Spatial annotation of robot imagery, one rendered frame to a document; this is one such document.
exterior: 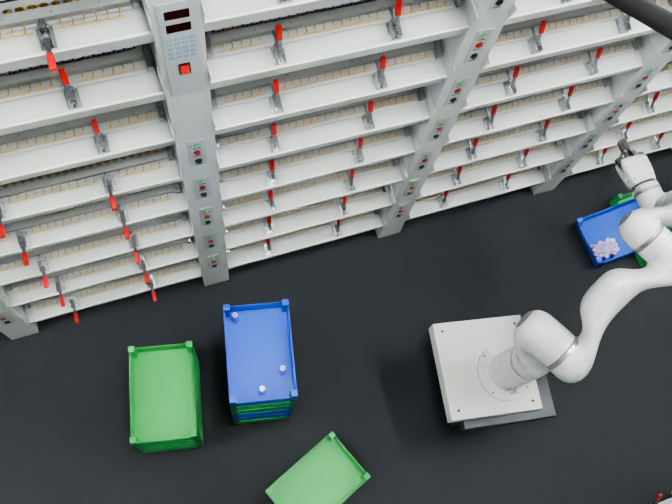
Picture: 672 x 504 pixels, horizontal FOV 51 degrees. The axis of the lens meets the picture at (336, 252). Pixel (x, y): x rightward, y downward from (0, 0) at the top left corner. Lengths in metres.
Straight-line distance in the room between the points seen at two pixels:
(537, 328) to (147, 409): 1.23
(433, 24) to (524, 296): 1.48
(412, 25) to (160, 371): 1.36
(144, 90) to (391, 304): 1.50
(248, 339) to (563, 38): 1.25
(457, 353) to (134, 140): 1.26
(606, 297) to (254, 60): 1.13
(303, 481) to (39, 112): 1.57
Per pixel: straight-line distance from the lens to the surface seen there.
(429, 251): 2.85
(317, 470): 2.59
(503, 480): 2.73
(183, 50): 1.44
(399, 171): 2.36
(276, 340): 2.24
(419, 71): 1.85
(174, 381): 2.39
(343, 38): 1.63
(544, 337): 2.05
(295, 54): 1.59
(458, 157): 2.44
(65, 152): 1.73
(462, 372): 2.39
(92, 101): 1.56
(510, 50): 1.96
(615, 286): 2.06
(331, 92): 1.78
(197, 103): 1.61
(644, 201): 2.52
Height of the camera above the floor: 2.58
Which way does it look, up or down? 68 degrees down
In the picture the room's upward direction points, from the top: 17 degrees clockwise
